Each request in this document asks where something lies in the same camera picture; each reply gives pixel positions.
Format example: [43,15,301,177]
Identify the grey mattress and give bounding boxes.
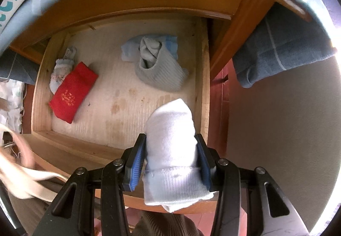
[226,57,341,236]

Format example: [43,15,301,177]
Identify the grey ribbed sock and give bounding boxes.
[135,36,189,93]

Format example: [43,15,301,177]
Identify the beige bra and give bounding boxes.
[0,122,68,203]

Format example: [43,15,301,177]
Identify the blue checkered cloth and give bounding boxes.
[0,0,337,88]

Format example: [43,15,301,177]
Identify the small patterned sock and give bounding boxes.
[49,47,78,95]

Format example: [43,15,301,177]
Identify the white printed cloth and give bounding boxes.
[0,83,26,135]

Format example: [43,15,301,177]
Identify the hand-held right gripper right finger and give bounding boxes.
[194,133,311,236]

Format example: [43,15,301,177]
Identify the white ribbed sock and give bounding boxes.
[143,98,217,213]

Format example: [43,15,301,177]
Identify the wooden drawer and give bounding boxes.
[20,16,221,215]

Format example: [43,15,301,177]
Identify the light blue sock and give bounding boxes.
[121,35,178,62]

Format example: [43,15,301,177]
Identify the red sock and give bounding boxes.
[49,62,99,124]

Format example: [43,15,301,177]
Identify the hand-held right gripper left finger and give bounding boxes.
[33,133,148,236]

